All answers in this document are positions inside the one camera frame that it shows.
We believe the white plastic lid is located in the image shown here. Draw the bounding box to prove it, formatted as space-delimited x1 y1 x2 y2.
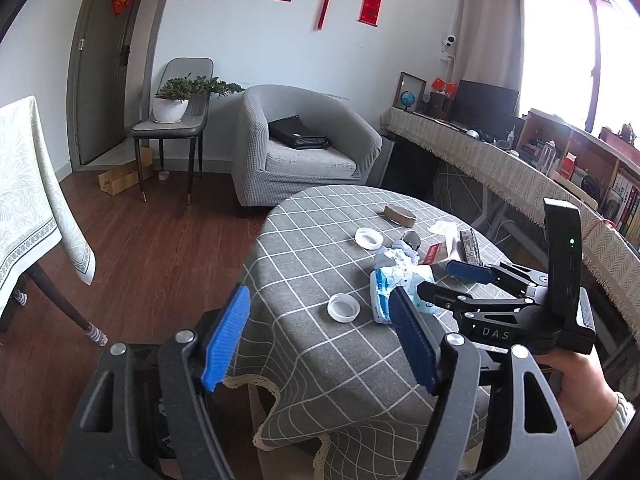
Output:
355 227 385 250
327 293 361 323

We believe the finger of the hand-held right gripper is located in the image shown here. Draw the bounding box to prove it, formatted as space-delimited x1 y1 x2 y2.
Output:
417 280 543 322
446 260 551 292

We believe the brown round container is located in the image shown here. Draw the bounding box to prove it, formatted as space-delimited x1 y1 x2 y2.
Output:
429 91 453 120

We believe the flat cardboard box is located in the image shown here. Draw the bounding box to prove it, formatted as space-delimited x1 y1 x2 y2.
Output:
98 147 155 196

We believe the person's right forearm white sleeve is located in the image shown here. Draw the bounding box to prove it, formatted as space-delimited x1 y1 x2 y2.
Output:
572 392 638 450

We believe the black leather bag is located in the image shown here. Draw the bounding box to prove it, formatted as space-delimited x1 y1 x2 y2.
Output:
267 115 332 151

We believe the wooden picture frame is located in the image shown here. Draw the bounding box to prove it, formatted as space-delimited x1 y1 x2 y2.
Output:
397 72 427 111

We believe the grey door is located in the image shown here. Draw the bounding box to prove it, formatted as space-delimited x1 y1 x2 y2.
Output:
67 0 151 166

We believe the wooden bookshelf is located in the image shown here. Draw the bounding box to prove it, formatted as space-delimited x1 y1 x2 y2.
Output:
515 108 640 256

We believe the beige curtain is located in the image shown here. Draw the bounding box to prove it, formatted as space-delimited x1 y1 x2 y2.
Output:
452 0 528 111

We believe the crumpled white paper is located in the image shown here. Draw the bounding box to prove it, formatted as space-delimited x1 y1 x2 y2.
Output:
429 220 461 242

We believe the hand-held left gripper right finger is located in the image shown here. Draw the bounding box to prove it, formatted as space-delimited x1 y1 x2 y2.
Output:
389 286 581 480

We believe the white patterned tablecloth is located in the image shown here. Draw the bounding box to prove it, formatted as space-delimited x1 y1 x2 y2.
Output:
0 95 97 316

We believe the grey checked tablecloth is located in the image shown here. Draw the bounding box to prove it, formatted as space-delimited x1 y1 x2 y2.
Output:
220 185 543 480

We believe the beige fringed desk cloth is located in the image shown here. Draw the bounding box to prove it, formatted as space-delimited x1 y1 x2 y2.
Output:
380 107 640 306

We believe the person's right hand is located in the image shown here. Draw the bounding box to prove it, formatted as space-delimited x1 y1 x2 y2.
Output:
542 349 621 441

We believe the potted plant white bowl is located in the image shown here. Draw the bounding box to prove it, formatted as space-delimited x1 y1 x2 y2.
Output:
152 75 246 124

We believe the red white small carton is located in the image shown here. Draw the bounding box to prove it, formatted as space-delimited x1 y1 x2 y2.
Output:
419 240 452 266

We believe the crumpled grey blue cloth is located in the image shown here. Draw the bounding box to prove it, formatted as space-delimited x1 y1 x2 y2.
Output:
375 242 420 271

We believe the grey armchair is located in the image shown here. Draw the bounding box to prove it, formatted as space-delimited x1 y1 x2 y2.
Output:
231 85 383 208

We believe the grey dining chair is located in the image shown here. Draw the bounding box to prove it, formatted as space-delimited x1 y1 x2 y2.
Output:
131 57 215 206

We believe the dark table leg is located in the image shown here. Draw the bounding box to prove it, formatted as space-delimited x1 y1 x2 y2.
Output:
25 262 101 333

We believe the blue white tissue packet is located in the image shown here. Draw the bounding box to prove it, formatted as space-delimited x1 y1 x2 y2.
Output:
370 265 438 325

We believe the black monitor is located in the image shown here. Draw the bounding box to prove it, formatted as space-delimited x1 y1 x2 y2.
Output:
451 80 521 131

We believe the window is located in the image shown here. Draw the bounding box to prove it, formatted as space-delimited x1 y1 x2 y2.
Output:
520 0 640 136

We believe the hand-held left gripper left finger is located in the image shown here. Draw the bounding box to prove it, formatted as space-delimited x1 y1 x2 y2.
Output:
59 285 251 480

